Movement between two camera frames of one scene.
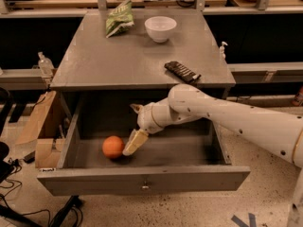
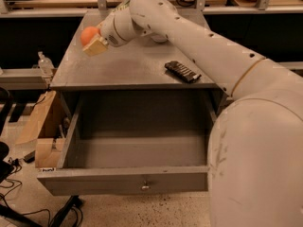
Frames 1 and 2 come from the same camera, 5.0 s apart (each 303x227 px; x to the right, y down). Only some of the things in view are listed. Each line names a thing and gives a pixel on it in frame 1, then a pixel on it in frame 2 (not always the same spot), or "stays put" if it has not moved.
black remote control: [183, 72] stays put
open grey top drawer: [187, 157] stays put
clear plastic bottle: [45, 65] stays put
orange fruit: [113, 147] → [88, 33]
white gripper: [146, 117] → [107, 32]
